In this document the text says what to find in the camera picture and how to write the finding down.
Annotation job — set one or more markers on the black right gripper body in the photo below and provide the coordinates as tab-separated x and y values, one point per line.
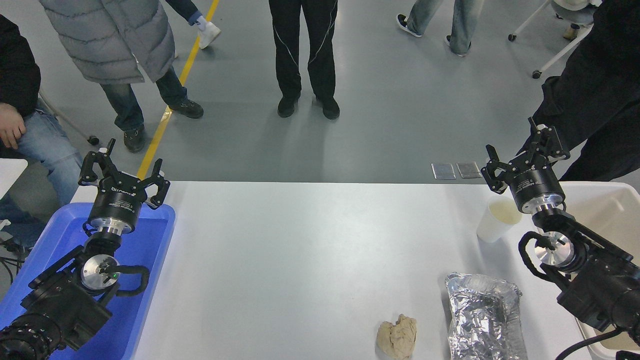
537	185

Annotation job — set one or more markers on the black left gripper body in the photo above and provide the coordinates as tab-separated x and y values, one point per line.
119	202

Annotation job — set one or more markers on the white paper cup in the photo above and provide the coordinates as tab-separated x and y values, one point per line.
495	225

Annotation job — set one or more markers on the person's hand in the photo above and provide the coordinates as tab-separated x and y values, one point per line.
11	125

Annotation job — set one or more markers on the silver floor plate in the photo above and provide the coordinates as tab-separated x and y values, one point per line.
468	170
444	171

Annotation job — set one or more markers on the blue plastic tray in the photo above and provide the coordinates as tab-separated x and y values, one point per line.
145	250

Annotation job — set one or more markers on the seated person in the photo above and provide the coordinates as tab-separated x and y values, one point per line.
575	12
45	145

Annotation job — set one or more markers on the large pale plastic bin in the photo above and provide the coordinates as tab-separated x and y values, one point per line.
607	210

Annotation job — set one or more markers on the standing person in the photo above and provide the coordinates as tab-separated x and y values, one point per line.
110	40
300	50
600	75

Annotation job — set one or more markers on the white wheeled chair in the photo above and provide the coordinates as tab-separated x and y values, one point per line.
560	52

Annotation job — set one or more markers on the white side table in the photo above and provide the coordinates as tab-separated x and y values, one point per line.
10	172

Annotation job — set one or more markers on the walking person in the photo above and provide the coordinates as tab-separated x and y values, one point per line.
462	25
207	32

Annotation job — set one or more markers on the crumpled tan paper ball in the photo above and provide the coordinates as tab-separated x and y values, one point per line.
397	337

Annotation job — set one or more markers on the wheeled chair frame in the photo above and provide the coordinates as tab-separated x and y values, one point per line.
75	129

